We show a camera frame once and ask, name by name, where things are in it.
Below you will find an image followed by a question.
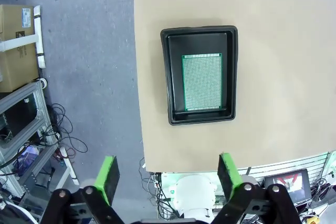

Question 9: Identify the white straight frame foot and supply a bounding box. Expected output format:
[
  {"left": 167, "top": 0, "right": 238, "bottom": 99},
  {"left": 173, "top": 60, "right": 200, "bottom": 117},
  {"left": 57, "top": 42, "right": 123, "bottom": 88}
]
[{"left": 59, "top": 146, "right": 80, "bottom": 186}]

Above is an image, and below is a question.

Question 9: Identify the white T shaped frame foot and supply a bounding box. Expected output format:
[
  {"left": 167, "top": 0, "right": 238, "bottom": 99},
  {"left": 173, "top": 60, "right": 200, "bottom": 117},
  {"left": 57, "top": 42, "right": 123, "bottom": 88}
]
[{"left": 0, "top": 4, "right": 47, "bottom": 69}]

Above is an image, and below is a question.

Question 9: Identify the small black display screen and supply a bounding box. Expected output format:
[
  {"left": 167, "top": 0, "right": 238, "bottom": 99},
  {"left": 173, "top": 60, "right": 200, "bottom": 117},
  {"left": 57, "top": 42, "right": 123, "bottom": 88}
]
[{"left": 264, "top": 168, "right": 312, "bottom": 204}]

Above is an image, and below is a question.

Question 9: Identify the aluminium profile frame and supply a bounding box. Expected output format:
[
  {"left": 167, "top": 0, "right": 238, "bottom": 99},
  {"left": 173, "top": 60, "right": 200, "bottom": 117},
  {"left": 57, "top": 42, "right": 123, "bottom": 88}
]
[{"left": 0, "top": 79, "right": 62, "bottom": 190}]

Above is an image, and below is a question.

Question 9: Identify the black plastic ESD tray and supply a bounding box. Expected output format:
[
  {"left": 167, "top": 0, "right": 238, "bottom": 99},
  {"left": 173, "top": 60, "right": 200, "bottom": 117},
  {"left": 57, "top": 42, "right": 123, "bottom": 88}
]
[{"left": 160, "top": 25, "right": 239, "bottom": 127}]

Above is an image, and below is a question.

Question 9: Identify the green perforated circuit board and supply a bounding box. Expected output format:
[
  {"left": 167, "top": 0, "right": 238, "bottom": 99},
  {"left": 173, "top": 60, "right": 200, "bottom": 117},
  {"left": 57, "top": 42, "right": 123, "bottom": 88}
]
[{"left": 181, "top": 52, "right": 223, "bottom": 111}]

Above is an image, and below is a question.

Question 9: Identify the large labelled cardboard box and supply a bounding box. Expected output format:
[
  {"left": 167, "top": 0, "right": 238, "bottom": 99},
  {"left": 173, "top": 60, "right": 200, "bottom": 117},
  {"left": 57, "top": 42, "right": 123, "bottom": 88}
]
[{"left": 0, "top": 4, "right": 40, "bottom": 93}]

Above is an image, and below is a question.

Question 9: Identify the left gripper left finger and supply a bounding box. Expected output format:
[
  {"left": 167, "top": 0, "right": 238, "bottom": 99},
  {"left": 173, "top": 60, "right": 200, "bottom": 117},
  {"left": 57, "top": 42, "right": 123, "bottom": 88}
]
[{"left": 39, "top": 155, "right": 125, "bottom": 224}]

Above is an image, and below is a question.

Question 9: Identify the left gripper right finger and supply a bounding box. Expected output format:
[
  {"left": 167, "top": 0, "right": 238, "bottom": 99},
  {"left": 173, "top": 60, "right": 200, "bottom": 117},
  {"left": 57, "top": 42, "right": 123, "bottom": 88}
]
[{"left": 209, "top": 151, "right": 302, "bottom": 224}]

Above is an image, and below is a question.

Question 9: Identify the white slotted panel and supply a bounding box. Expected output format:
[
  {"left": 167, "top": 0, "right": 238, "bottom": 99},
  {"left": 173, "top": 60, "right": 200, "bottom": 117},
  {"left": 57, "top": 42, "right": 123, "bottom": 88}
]
[{"left": 237, "top": 151, "right": 336, "bottom": 180}]

